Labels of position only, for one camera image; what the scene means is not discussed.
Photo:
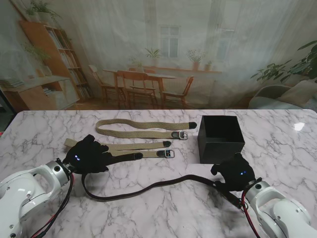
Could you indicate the dark brown woven belt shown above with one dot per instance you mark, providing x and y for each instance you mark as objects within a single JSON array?
[{"x": 148, "y": 188}]

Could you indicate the black panel beside backdrop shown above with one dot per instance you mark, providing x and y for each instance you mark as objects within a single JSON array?
[{"x": 3, "y": 116}]

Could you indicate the black belt storage box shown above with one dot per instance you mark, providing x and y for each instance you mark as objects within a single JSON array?
[{"x": 220, "y": 151}]

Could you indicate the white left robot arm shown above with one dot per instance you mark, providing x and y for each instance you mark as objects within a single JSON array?
[{"x": 24, "y": 188}]

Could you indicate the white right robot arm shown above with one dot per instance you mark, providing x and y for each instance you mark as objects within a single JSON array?
[{"x": 277, "y": 210}]

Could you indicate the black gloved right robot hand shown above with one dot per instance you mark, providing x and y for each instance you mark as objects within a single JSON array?
[{"x": 237, "y": 176}]

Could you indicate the beige woven belt folded double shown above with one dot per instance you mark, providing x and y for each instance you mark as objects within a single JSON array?
[
  {"x": 148, "y": 154},
  {"x": 138, "y": 134}
]

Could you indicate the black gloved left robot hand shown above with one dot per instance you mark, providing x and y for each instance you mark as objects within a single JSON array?
[{"x": 89, "y": 158}]

